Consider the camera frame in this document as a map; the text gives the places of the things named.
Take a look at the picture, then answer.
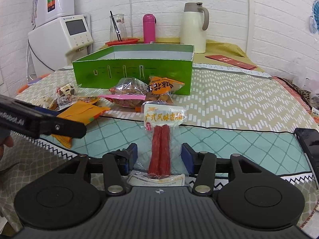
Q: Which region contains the biscuit packet with dots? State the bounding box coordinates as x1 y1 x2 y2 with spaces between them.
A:
32 96 59 111

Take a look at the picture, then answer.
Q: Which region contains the brown date snack packet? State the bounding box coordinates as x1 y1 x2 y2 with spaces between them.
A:
49 95 99 111

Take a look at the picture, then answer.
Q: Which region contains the sausage snack packet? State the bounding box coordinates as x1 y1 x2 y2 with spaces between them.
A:
127 101 188 187

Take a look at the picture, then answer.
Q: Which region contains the small cake snack packet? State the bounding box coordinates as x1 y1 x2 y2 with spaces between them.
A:
56 84 76 97

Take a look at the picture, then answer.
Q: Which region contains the orange snack packet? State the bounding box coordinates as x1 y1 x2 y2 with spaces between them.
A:
51 101 111 150

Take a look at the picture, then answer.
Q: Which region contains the pink nut bag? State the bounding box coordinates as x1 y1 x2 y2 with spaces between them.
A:
98 78 148 109

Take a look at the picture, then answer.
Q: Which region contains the orange peanut snack bag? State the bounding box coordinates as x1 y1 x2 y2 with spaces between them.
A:
145 76 184 104

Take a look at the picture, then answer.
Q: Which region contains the person's left hand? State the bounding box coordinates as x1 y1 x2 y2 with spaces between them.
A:
0 136 14 160

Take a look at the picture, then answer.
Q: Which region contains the orange stool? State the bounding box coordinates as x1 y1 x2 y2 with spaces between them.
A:
16 73 49 94

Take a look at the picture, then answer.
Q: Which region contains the patterned table cloth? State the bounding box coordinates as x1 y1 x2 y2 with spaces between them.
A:
1 68 318 231

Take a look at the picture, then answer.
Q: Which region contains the white water dispenser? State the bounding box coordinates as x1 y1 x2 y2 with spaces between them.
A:
28 15 93 76

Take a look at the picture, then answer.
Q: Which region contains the green cardboard box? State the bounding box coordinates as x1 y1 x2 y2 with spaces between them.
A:
72 44 194 96

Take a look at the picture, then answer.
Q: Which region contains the black phone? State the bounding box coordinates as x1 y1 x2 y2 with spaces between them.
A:
294 128 319 182

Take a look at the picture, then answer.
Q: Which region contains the red envelope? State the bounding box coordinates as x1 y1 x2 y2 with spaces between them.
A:
206 55 257 70

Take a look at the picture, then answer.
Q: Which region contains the yellow cloth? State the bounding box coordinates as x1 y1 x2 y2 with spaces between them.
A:
99 37 265 73

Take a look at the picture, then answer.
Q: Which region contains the black straw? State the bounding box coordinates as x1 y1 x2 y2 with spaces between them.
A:
110 10 122 42

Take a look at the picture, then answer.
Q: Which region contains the white water purifier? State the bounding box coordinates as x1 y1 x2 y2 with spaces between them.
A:
31 0 75 27

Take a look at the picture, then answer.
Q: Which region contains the red plastic basket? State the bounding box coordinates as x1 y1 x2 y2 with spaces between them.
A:
105 38 140 46

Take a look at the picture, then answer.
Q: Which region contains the glass carafe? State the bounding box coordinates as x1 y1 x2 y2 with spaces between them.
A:
109 14 128 42

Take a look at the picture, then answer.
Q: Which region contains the cream thermos jug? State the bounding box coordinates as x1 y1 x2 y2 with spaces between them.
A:
180 2 210 53

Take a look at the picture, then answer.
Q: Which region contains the pink thermos bottle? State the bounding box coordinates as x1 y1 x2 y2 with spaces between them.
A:
143 14 156 44

